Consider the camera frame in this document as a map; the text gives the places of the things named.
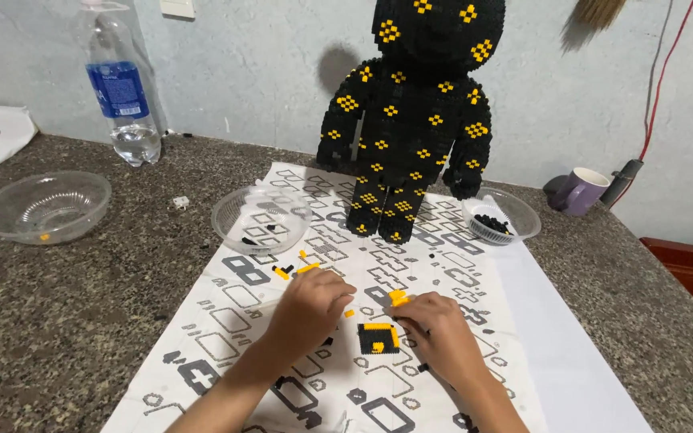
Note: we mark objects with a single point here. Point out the person's left hand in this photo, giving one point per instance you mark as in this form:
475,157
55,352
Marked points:
301,319

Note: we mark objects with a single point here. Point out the person's right hand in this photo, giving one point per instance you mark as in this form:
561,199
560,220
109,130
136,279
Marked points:
446,340

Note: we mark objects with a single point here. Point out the person's left fingers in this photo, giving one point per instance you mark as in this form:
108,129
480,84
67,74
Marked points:
335,288

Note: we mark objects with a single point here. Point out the yellow brick piece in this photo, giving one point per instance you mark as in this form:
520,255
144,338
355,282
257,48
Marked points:
397,297

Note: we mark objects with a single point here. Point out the long yellow brick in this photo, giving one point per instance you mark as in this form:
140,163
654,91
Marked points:
308,267

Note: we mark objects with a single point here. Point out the yellow and black brick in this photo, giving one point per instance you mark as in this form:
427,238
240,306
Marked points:
281,272

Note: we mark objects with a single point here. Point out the small black yellow brick panel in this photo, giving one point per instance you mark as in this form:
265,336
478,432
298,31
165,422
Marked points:
376,340

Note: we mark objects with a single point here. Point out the printed instruction sheet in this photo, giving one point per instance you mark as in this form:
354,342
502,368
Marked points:
244,337

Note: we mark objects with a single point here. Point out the heap of black bricks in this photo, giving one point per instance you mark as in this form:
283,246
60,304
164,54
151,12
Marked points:
492,225

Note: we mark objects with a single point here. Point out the small white clip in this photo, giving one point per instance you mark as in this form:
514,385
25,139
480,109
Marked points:
180,202

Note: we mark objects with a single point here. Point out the black yellow brick bear figure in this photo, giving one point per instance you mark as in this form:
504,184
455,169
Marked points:
412,120

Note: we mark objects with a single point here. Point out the clear bowl with white rim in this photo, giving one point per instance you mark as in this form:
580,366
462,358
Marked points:
518,213

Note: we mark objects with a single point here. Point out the purple mug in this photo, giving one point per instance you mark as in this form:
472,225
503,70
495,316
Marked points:
578,191

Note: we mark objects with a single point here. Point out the clear plastic water bottle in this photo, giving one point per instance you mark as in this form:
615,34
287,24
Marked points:
121,90

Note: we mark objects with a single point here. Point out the large clear plastic bowl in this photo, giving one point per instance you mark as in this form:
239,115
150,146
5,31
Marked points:
43,207

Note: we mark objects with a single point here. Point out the red brown wooden furniture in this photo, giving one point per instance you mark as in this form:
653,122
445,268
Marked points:
692,276

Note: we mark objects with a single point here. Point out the white cloth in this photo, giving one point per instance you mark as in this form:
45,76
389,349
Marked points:
12,135

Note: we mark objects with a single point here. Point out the straw brush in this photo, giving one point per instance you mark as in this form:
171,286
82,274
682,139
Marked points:
590,18

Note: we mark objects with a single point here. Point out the white wall switch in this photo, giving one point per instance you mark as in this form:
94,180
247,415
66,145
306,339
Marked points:
177,7

